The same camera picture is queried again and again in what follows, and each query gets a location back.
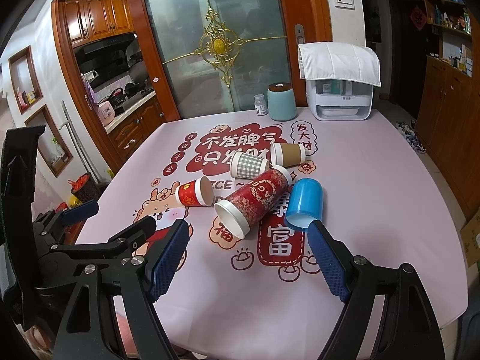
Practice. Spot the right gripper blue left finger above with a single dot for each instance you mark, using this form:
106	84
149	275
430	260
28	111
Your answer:
165	256

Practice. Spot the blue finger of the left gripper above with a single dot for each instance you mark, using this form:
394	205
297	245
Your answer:
79	214
136	234

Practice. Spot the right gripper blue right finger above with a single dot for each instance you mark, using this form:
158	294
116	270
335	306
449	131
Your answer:
330	267

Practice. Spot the tall red patterned paper cup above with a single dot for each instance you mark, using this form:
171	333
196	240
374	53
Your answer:
245	207

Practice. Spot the blue plastic cup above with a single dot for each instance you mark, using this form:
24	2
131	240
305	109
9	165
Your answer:
306	201

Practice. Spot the small red paper cup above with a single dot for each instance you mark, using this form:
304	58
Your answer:
195	193

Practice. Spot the brown sleeved paper cup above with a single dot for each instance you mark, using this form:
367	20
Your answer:
287	155

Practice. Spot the grey checked paper cup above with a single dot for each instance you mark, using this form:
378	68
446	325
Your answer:
247	166

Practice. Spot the pink printed tablecloth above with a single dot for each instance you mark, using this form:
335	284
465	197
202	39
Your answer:
263	297

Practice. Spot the pink rice cooker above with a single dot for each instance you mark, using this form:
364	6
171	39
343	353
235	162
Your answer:
105	112

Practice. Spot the white countertop appliance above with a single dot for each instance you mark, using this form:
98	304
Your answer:
330	100

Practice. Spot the teal canister with brown lid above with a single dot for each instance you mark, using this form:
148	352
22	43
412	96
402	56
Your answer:
281	102

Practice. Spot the small white pill bottle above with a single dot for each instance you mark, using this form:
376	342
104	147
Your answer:
260	104

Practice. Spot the dark wooden shelf cabinet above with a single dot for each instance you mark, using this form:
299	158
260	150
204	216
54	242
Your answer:
448	120

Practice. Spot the wooden upper kitchen cabinets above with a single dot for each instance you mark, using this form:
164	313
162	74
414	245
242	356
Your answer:
93	20

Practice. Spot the white quilted cloth cover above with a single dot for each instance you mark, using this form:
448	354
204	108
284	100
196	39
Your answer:
330	60

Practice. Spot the frosted glass sliding door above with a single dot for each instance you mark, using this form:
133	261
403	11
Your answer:
212	56

